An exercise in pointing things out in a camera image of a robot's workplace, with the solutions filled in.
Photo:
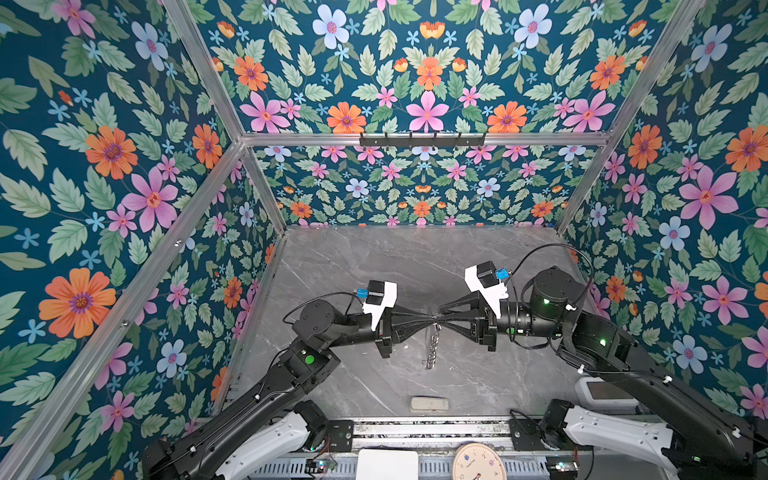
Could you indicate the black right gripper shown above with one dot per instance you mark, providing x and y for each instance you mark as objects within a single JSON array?
[{"x": 480, "y": 312}]

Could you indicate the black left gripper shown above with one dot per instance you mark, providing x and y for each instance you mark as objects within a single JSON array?
[{"x": 395, "y": 323}]

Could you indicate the silver keys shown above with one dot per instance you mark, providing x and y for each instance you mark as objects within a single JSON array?
[{"x": 433, "y": 338}]

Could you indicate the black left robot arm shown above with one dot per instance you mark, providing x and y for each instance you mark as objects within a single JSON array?
[{"x": 275, "y": 416}]

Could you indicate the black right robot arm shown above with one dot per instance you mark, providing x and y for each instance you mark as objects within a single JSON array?
[{"x": 694, "y": 439}]

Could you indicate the small white block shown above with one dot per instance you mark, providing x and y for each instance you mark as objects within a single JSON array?
[{"x": 429, "y": 404}]

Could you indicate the white box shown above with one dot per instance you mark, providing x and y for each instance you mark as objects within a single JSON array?
[{"x": 381, "y": 464}]

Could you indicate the round analog clock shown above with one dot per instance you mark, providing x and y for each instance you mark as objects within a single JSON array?
[{"x": 476, "y": 461}]

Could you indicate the white tablet device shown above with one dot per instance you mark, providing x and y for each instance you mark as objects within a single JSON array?
[{"x": 596, "y": 394}]

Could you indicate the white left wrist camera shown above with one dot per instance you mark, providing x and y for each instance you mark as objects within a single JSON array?
[{"x": 376, "y": 298}]

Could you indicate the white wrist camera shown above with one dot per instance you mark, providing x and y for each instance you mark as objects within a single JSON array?
[
  {"x": 376, "y": 298},
  {"x": 483, "y": 278}
]

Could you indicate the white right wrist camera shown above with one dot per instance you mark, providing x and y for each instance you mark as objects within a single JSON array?
[{"x": 483, "y": 278}]

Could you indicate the aluminium front rail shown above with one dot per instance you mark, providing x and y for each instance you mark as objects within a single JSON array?
[{"x": 432, "y": 433}]

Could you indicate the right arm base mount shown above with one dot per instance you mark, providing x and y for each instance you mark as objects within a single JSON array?
[{"x": 567, "y": 426}]

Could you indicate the black hook rail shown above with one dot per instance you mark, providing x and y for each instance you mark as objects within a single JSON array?
[{"x": 409, "y": 140}]

